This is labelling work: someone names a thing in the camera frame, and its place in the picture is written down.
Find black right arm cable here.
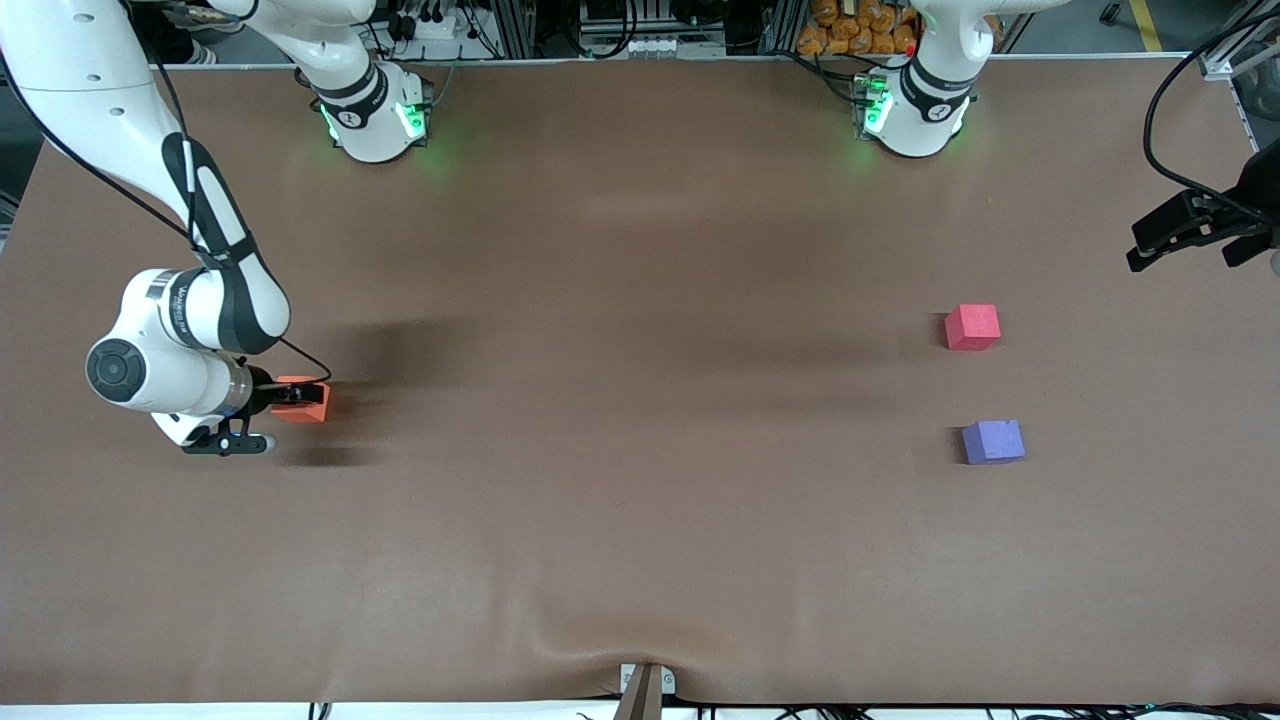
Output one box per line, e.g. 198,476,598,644
0,0,333,391

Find white terminal block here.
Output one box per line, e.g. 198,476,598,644
625,35,703,59

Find purple foam block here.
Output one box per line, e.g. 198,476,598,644
962,419,1027,466

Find pile of orange items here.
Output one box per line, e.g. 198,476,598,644
797,0,921,57

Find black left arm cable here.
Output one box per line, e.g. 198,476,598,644
1143,10,1280,206

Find brown table mat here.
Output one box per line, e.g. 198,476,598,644
0,55,1280,706

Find orange foam block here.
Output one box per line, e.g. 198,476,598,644
272,375,332,424

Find aluminium profile post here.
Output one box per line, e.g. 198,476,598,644
492,0,537,59
760,0,807,56

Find person dark trousers and shoes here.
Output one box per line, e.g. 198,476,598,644
130,0,261,67

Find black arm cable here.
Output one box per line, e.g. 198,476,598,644
1143,10,1280,206
0,0,333,391

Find white power strip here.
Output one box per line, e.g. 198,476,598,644
398,8,459,43

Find red foam block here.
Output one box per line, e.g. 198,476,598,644
944,304,1002,352

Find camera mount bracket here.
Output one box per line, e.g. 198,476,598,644
612,662,677,720

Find aluminium frame strut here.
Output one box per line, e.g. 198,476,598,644
1195,0,1280,81

